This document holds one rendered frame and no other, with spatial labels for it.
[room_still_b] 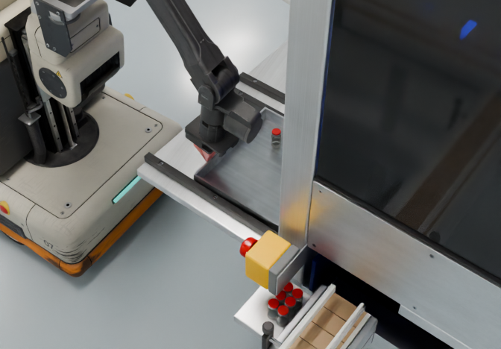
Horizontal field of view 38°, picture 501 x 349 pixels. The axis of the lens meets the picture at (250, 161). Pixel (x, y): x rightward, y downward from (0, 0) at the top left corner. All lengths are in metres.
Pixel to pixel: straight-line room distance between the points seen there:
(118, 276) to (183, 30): 1.34
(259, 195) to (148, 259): 1.04
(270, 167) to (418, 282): 0.54
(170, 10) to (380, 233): 0.55
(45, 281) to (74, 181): 0.37
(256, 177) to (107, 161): 0.97
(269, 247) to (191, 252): 1.26
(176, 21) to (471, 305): 0.70
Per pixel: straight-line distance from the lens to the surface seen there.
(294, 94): 1.08
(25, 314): 2.53
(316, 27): 0.98
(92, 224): 2.37
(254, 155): 1.65
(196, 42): 1.37
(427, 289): 1.22
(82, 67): 2.05
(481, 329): 1.23
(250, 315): 1.41
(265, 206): 1.55
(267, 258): 1.30
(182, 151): 1.67
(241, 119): 1.41
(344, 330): 1.31
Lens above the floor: 2.12
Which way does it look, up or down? 49 degrees down
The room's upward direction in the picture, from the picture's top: straight up
